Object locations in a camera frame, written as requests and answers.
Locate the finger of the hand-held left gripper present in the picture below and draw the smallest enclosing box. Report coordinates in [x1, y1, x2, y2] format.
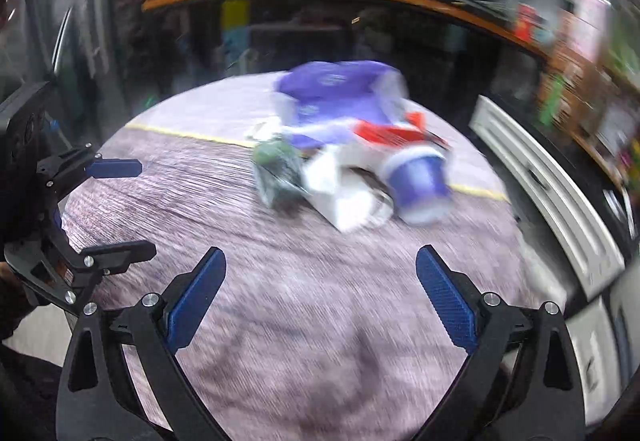
[36, 146, 143, 194]
[50, 240, 157, 317]

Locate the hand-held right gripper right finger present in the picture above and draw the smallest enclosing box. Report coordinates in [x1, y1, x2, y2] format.
[415, 244, 586, 441]

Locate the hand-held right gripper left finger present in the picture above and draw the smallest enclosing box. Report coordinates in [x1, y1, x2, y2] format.
[56, 246, 228, 441]

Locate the white tissue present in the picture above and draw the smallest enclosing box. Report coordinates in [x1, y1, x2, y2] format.
[300, 146, 396, 232]

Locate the purple paper cup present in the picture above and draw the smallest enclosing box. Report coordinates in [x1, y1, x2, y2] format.
[382, 146, 453, 224]

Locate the white cabinet door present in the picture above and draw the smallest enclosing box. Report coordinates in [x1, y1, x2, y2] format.
[470, 95, 626, 302]
[567, 291, 632, 422]

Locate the green wrapper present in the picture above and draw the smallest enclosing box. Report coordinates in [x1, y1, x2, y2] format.
[251, 136, 306, 208]

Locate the red foam fruit net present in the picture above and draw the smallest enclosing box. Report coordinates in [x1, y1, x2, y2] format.
[357, 114, 451, 153]

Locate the yellow and blue poster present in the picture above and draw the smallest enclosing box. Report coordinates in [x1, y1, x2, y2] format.
[221, 0, 251, 68]

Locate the purple plastic bag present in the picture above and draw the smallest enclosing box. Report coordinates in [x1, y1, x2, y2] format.
[272, 61, 408, 147]

